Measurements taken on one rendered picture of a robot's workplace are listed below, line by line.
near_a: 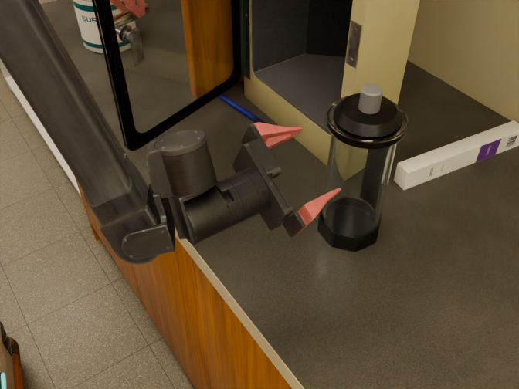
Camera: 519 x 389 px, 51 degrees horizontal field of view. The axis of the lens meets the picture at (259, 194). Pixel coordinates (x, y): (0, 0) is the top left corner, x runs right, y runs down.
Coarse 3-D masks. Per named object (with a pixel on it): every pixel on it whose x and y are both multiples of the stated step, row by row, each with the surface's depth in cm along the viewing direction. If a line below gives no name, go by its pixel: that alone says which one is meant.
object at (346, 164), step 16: (400, 112) 73; (336, 128) 71; (400, 128) 71; (336, 144) 74; (336, 160) 75; (352, 160) 73; (368, 160) 72; (384, 160) 73; (336, 176) 77; (352, 176) 75; (368, 176) 74; (384, 176) 76; (352, 192) 77; (368, 192) 77; (384, 192) 79; (336, 208) 81; (352, 208) 79; (368, 208) 79; (336, 224) 83; (352, 224) 81; (368, 224) 82
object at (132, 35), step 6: (126, 30) 81; (132, 30) 81; (138, 30) 81; (126, 36) 82; (132, 36) 81; (138, 36) 81; (132, 42) 81; (138, 42) 82; (132, 48) 82; (138, 48) 83; (132, 54) 82; (138, 54) 83; (138, 60) 84
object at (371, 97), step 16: (352, 96) 74; (368, 96) 69; (384, 96) 74; (336, 112) 72; (352, 112) 71; (368, 112) 71; (384, 112) 71; (352, 128) 70; (368, 128) 69; (384, 128) 70
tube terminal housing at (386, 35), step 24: (360, 0) 75; (384, 0) 76; (408, 0) 79; (360, 24) 77; (384, 24) 79; (408, 24) 82; (360, 48) 79; (384, 48) 82; (408, 48) 86; (360, 72) 82; (384, 72) 86; (264, 96) 109; (288, 120) 105; (312, 144) 101
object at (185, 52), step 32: (128, 0) 79; (160, 0) 84; (192, 0) 90; (224, 0) 96; (160, 32) 87; (192, 32) 93; (224, 32) 100; (128, 64) 85; (160, 64) 90; (192, 64) 97; (224, 64) 104; (160, 96) 94; (192, 96) 101
